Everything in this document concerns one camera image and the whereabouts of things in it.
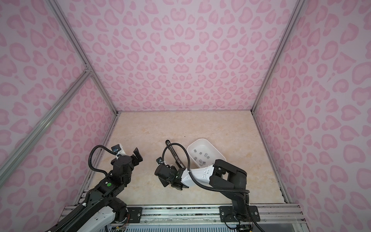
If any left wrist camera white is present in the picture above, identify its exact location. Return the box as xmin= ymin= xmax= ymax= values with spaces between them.
xmin=111 ymin=144 xmax=126 ymax=159

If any white plastic tray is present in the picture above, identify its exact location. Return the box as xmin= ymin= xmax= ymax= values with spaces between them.
xmin=187 ymin=138 xmax=227 ymax=168

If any aluminium frame corner post right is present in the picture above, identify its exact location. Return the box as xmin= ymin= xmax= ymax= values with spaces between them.
xmin=251 ymin=0 xmax=308 ymax=115

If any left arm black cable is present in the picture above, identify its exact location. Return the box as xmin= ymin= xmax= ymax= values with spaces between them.
xmin=88 ymin=144 xmax=117 ymax=176

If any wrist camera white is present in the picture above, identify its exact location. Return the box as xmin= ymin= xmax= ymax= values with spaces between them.
xmin=156 ymin=157 xmax=165 ymax=165
xmin=111 ymin=144 xmax=126 ymax=159

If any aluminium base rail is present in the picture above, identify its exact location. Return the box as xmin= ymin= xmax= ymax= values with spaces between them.
xmin=54 ymin=189 xmax=308 ymax=232

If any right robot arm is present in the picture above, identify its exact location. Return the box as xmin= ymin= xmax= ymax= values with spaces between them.
xmin=155 ymin=158 xmax=250 ymax=221

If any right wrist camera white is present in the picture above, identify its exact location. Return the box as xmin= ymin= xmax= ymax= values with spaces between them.
xmin=156 ymin=157 xmax=165 ymax=165

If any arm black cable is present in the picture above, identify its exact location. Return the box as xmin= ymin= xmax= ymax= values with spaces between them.
xmin=88 ymin=144 xmax=117 ymax=176
xmin=161 ymin=142 xmax=266 ymax=232

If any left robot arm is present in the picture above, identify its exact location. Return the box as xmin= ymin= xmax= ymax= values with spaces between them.
xmin=48 ymin=145 xmax=143 ymax=232

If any aluminium frame corner post left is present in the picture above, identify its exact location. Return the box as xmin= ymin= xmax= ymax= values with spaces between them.
xmin=45 ymin=0 xmax=119 ymax=116

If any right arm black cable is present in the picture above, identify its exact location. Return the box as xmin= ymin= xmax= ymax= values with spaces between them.
xmin=161 ymin=142 xmax=266 ymax=232

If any aluminium frame corner post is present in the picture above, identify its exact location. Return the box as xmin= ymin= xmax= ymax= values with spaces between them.
xmin=45 ymin=0 xmax=119 ymax=116
xmin=251 ymin=0 xmax=308 ymax=115

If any aluminium diagonal frame bar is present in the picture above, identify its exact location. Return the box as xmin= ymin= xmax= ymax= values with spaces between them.
xmin=1 ymin=68 xmax=91 ymax=186

